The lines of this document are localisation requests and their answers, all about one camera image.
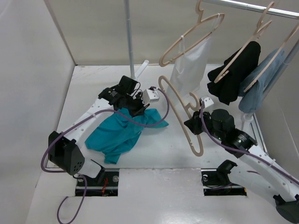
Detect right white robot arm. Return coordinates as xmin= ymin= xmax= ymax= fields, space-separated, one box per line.
xmin=184 ymin=109 xmax=299 ymax=224

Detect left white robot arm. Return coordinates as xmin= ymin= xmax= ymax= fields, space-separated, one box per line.
xmin=45 ymin=76 xmax=159 ymax=185

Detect white hanging cloth bag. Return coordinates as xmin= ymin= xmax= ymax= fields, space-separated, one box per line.
xmin=170 ymin=37 xmax=212 ymax=97

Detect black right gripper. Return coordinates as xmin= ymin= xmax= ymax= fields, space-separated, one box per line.
xmin=183 ymin=108 xmax=224 ymax=141

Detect black hanging garment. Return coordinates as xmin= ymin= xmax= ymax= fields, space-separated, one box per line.
xmin=207 ymin=41 xmax=261 ymax=105

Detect white rack base foot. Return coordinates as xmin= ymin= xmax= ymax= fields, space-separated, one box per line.
xmin=135 ymin=60 xmax=149 ymax=81

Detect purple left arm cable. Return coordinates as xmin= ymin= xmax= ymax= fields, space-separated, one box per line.
xmin=41 ymin=87 xmax=170 ymax=224

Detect beige hanger holding bag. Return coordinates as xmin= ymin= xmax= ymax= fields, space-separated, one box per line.
xmin=158 ymin=0 xmax=225 ymax=68

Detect beige hanger holding black garment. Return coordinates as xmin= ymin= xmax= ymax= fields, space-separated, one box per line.
xmin=214 ymin=1 xmax=275 ymax=83

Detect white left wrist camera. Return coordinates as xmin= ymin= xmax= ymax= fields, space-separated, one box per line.
xmin=142 ymin=86 xmax=160 ymax=105

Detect silver rack top bar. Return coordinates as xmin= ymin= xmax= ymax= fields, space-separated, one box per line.
xmin=203 ymin=0 xmax=299 ymax=20

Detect teal t shirt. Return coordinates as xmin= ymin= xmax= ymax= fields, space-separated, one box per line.
xmin=85 ymin=108 xmax=169 ymax=164

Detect beige wooden hanger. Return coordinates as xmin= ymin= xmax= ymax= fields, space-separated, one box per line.
xmin=158 ymin=75 xmax=204 ymax=157

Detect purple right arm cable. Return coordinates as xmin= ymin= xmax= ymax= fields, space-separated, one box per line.
xmin=199 ymin=102 xmax=299 ymax=186

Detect blue denim hanging garment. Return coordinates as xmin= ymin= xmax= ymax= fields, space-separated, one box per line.
xmin=238 ymin=49 xmax=286 ymax=113

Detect white rack right base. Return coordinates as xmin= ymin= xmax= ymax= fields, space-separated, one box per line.
xmin=241 ymin=113 xmax=268 ymax=154

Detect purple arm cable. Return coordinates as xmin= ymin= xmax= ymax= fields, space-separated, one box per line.
xmin=41 ymin=87 xmax=170 ymax=224
xmin=199 ymin=102 xmax=299 ymax=186

